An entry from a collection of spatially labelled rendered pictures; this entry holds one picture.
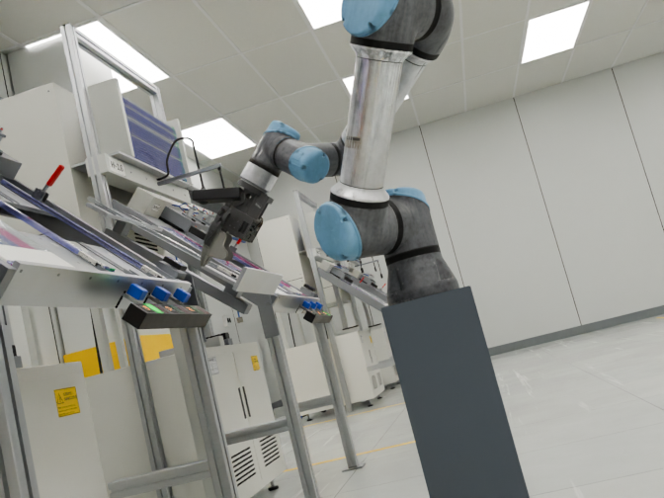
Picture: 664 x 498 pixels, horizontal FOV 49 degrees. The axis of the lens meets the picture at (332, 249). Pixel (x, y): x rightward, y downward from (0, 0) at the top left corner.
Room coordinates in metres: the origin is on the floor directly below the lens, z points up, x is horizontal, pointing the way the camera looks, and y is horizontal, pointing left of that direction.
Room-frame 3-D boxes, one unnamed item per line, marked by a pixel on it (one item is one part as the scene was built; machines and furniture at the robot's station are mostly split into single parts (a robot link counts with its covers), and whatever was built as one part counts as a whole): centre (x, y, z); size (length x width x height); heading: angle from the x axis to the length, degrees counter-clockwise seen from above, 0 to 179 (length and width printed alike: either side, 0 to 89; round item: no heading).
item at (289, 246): (6.41, 0.22, 0.95); 1.36 x 0.82 x 1.90; 80
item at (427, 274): (1.50, -0.16, 0.60); 0.15 x 0.15 x 0.10
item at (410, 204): (1.50, -0.15, 0.72); 0.13 x 0.12 x 0.14; 129
